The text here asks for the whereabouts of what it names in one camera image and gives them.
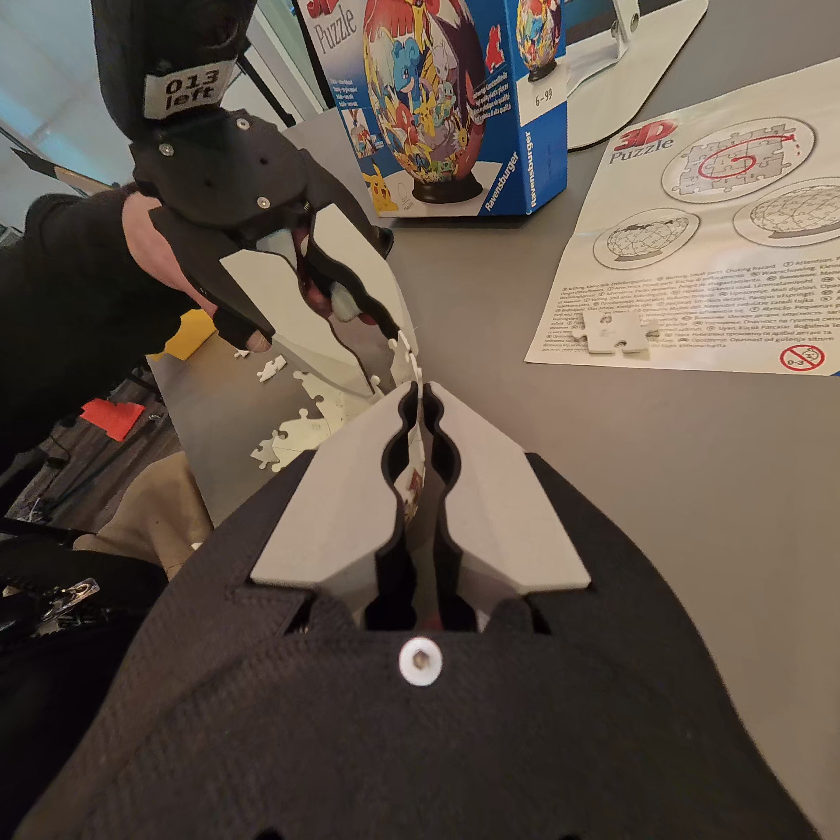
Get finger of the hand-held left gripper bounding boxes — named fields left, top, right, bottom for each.
left=220, top=230, right=382, bottom=398
left=307, top=205, right=417, bottom=340

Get white stand base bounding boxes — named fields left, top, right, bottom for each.
left=564, top=0, right=711, bottom=151

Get blue puzzle box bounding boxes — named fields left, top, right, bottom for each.
left=293, top=0, right=568, bottom=219

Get person's beige trousers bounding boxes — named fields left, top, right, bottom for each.
left=72, top=453, right=214, bottom=581

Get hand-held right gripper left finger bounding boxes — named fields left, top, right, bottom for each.
left=249, top=382, right=421, bottom=631

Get white instruction leaflet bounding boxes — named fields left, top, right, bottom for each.
left=525, top=58, right=840, bottom=378

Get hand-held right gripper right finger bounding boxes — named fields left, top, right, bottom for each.
left=423, top=382, right=592, bottom=632

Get yellow plastic crate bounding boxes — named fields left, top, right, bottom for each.
left=161, top=308, right=217, bottom=361

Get partly built puzzle ball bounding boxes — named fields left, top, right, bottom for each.
left=251, top=328, right=434, bottom=526

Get person's left forearm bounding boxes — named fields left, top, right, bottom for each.
left=0, top=184, right=217, bottom=473

